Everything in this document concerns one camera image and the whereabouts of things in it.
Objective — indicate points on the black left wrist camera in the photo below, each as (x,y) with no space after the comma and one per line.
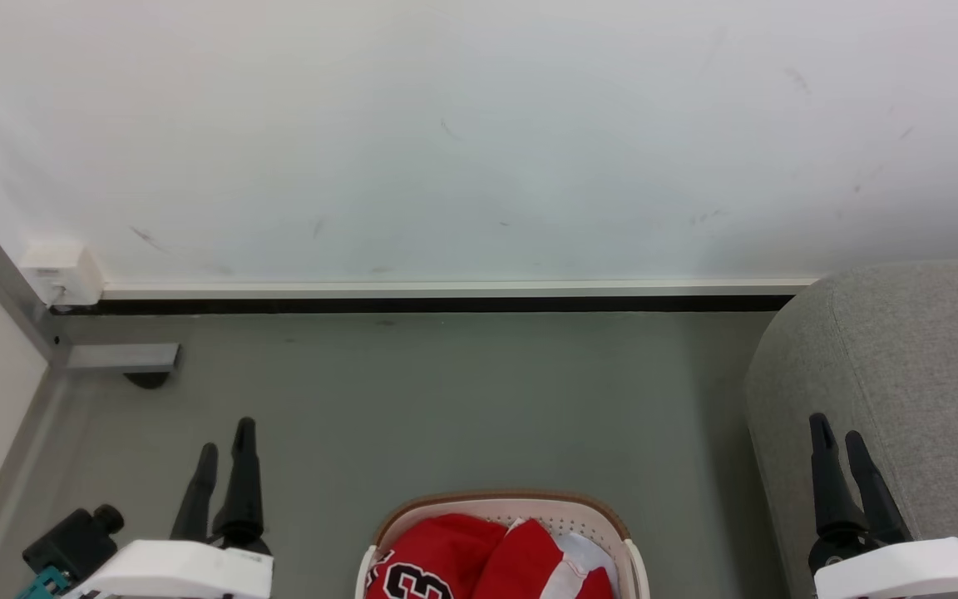
(76,541)

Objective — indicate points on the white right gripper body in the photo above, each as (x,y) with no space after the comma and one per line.
(911,570)

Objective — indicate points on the white garment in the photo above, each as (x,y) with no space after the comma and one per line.
(591,556)

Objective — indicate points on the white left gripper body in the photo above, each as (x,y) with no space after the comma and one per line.
(188,570)

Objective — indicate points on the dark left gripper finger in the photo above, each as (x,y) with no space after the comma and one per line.
(198,499)
(243,491)

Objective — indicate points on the grey upholstered seat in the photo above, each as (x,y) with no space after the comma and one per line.
(911,366)

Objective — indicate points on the white wall socket box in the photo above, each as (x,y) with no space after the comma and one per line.
(63,270)

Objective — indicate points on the red numbered basketball jersey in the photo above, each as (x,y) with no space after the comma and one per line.
(433,553)

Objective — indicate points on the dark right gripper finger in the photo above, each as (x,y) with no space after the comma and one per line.
(832,491)
(876,491)

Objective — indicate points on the black partition foot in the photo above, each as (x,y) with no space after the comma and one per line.
(146,380)

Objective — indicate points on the red shorts with white stripe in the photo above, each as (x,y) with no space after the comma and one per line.
(520,566)

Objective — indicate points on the teal left camera connector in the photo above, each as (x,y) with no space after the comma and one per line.
(42,585)

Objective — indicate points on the white plastic laundry basket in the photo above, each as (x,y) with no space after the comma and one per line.
(529,502)

